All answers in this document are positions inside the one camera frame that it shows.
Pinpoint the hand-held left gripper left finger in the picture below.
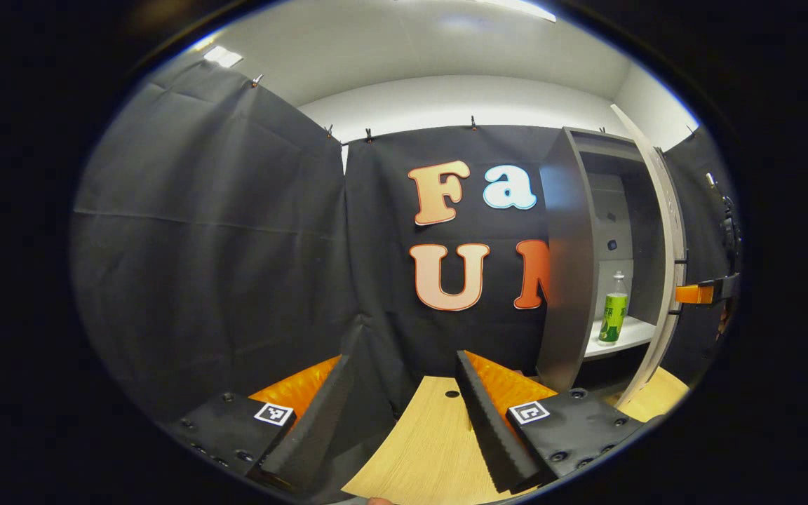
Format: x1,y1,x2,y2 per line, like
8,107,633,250
166,353,354,492

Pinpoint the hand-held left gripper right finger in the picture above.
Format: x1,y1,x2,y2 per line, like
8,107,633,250
455,349,647,495

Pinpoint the black cabinet door handle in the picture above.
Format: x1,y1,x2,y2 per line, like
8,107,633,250
669,254,689,316

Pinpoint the beige cabinet door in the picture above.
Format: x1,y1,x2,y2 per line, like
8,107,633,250
611,104,689,408

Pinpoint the green label bottle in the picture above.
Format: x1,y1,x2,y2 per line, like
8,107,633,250
598,271,629,346

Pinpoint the grey cabinet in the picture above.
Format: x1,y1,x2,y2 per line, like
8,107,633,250
536,126,668,393

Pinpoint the black backdrop cloth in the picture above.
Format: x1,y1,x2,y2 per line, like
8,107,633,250
71,60,741,450

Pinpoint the ceiling light panel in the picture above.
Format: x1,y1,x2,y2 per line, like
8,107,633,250
202,46,243,69

